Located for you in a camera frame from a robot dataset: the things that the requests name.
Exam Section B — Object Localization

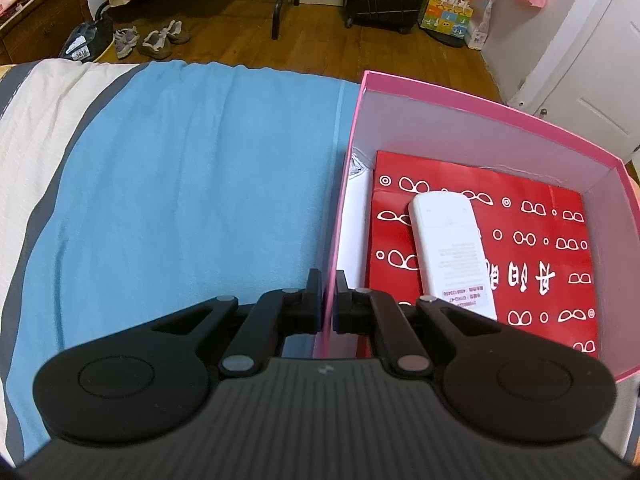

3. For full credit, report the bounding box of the black bag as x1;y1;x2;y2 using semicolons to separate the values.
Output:
59;11;115;63

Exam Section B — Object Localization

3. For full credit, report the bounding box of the grey sneaker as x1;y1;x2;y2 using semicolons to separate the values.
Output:
114;27;141;60

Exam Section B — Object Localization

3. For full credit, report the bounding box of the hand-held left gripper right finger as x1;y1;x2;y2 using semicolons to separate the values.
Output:
332;270;501;380

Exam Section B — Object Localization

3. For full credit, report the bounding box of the beige shoe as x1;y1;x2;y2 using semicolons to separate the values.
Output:
165;20;193;45
137;30;174;59

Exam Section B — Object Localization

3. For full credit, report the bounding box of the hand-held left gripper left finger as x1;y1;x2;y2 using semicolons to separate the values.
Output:
150;268;322;379

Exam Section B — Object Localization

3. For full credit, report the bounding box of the red patterned paper bag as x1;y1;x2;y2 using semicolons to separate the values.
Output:
361;150;601;360

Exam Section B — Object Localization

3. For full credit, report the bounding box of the clear plastic bag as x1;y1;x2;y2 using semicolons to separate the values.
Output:
467;0;501;51

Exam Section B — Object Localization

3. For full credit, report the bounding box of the white door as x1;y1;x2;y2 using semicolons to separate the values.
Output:
520;0;640;136

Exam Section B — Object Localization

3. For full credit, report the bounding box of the black clothes rack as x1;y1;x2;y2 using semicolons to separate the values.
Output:
175;0;302;41

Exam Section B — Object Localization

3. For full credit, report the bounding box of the blue striped blanket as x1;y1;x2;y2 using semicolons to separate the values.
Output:
0;59;364;466

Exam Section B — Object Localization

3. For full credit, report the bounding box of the pink cardboard box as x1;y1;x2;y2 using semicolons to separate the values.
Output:
312;70;640;386

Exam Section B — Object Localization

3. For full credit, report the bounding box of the wide white remote control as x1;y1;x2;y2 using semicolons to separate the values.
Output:
408;191;499;322

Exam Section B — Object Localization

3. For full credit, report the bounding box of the colourful gift bag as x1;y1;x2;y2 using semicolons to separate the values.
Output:
417;0;475;43

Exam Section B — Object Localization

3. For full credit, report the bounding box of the wooden dresser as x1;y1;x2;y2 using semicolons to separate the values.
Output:
0;0;93;66

